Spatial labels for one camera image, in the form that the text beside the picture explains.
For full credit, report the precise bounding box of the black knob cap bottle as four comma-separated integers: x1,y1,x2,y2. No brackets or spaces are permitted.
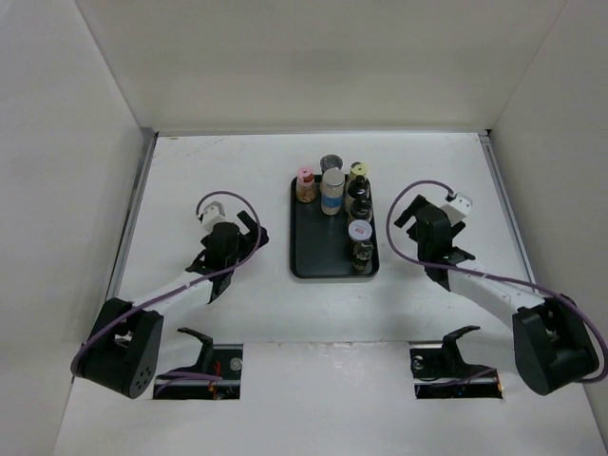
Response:
348,197,373,222

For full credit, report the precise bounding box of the tall dark pepper grinder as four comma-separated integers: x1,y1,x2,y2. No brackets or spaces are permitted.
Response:
352,240,374,273

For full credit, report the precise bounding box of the black cap spice bottle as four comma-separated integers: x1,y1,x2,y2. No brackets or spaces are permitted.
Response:
347,176,370,201

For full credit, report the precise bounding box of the pink cap spice bottle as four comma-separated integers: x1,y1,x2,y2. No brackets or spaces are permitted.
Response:
295,166,316,203

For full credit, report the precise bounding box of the silver lid blue label jar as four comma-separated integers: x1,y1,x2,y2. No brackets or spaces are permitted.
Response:
320,168,346,216

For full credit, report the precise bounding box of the yellow cap spice bottle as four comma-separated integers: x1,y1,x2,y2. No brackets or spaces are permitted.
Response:
350,161,369,180

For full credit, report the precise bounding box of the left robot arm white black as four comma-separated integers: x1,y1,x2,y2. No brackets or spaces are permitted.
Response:
70,210,269,399

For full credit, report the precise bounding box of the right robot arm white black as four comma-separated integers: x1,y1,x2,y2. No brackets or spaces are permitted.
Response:
386,193,607,395

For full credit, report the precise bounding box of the black plastic tray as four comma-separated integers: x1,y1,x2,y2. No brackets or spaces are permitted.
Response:
290,179,380,279

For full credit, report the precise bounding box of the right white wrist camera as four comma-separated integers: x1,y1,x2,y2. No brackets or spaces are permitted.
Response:
440,192,473,225

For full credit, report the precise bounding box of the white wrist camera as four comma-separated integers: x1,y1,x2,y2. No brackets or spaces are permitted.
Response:
197,200,226,233
440,192,473,225

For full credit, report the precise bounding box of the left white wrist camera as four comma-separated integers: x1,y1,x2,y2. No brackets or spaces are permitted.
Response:
197,200,226,233

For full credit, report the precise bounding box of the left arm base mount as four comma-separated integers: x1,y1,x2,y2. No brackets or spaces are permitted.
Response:
152,327,244,401

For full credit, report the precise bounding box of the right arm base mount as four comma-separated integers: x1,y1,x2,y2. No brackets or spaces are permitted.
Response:
409,325,503,400

